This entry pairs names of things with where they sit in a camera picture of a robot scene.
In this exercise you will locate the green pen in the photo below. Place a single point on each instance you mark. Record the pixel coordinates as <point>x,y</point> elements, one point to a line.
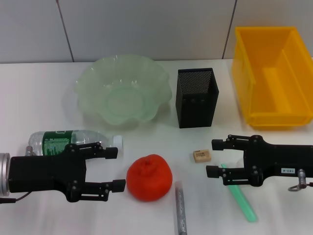
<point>242,200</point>

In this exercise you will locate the red-orange fruit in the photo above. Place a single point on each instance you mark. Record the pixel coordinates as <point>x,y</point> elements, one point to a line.
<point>149,178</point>

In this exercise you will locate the yellow plastic bin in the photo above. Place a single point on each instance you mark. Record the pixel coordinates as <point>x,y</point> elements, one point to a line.
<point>276,98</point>

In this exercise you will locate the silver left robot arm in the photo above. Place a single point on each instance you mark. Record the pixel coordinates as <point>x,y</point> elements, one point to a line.
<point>4,175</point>

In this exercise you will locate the wrist silver connector plug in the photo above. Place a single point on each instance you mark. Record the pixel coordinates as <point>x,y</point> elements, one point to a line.
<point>302,178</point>
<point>29,151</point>

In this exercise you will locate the clear green-label water bottle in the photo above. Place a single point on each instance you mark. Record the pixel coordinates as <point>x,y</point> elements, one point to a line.
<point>56,142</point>

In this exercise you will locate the grey glitter pen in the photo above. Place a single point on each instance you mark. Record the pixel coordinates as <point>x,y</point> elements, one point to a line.
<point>180,210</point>

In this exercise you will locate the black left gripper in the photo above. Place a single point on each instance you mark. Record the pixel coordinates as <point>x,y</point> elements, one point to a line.
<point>44,173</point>

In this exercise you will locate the tan eraser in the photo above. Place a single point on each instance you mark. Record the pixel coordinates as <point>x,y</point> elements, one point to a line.
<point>202,156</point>

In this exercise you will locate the black mesh pen holder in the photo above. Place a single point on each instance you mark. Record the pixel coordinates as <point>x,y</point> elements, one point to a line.
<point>195,112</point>

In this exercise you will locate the right wrist silver connector plug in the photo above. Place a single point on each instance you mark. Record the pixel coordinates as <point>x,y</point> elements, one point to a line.
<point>302,178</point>

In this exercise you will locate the left wrist silver connector plug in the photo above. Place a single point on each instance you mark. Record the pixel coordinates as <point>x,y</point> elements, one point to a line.
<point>29,151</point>

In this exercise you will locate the green glass fruit bowl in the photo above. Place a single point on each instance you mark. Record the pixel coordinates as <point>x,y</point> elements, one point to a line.
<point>122,100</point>

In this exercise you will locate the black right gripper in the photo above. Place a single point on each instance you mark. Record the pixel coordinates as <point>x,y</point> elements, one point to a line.
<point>271,161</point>

